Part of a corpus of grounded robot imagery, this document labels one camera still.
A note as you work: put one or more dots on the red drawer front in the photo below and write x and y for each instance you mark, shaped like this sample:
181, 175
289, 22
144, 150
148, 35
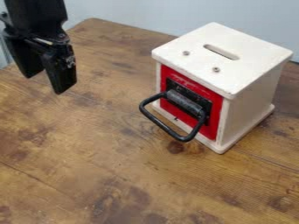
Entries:
189, 100

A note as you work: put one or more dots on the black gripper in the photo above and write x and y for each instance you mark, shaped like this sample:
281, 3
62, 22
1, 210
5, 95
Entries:
36, 20

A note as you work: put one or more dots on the white wooden box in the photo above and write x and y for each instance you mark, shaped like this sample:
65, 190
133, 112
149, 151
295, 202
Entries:
232, 69

